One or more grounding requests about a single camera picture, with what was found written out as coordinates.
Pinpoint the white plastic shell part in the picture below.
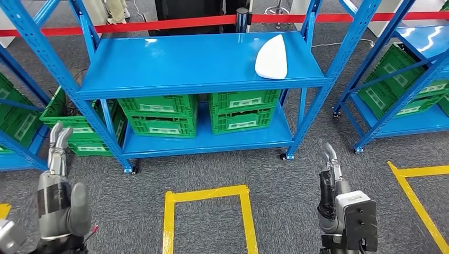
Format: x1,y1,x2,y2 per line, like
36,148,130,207
254,34,289,80

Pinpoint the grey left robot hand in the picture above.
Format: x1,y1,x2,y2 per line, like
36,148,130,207
37,122,92,242

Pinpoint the black barrier post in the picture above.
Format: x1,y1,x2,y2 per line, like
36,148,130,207
236,7,250,34

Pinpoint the blue metal shelf rack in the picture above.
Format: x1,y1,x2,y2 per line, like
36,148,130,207
0,0,62,173
0,0,383,175
332,0,449,154

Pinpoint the black mesh office chair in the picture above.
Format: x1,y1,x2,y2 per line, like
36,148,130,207
148,0,253,38

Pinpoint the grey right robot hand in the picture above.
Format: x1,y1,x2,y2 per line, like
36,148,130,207
317,142,352,235

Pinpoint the black cable bundle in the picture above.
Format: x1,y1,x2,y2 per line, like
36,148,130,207
49,68,88,118

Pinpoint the thin red tipped wire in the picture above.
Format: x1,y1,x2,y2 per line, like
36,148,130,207
83,226,99,242

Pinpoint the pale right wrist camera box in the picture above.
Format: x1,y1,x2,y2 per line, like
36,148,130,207
335,190,379,252

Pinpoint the person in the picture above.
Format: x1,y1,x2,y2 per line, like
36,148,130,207
105,0,131,25

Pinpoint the white floor cable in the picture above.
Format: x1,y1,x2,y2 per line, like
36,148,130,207
133,0,146,22
311,38,375,49

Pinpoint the red barrier belt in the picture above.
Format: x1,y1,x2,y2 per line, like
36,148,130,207
0,11,449,38

